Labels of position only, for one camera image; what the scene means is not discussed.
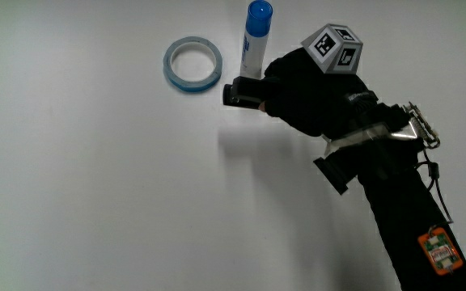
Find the person's right hand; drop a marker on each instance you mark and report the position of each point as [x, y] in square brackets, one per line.
[314, 97]

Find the small black box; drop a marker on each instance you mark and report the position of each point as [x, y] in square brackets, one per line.
[243, 93]

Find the person's right forearm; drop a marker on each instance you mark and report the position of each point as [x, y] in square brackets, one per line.
[403, 202]

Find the blue-capped glue stick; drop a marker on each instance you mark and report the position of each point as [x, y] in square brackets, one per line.
[255, 44]

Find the blue tape roll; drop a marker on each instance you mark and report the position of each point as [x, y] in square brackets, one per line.
[176, 81]

